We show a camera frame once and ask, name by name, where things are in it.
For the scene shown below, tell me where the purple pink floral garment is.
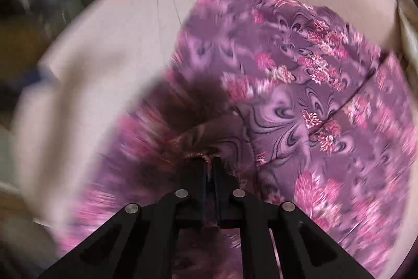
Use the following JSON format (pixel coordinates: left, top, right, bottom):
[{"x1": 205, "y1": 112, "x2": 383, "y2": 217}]
[{"x1": 57, "y1": 0, "x2": 417, "y2": 277}]

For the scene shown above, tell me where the pink quilted bedspread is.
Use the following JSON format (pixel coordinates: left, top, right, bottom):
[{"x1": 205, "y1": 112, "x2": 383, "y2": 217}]
[{"x1": 12, "y1": 0, "x2": 197, "y2": 229}]

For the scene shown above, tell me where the cream floral leaf blanket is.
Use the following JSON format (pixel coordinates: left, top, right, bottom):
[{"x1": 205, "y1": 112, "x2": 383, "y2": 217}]
[{"x1": 397, "y1": 0, "x2": 417, "y2": 71}]

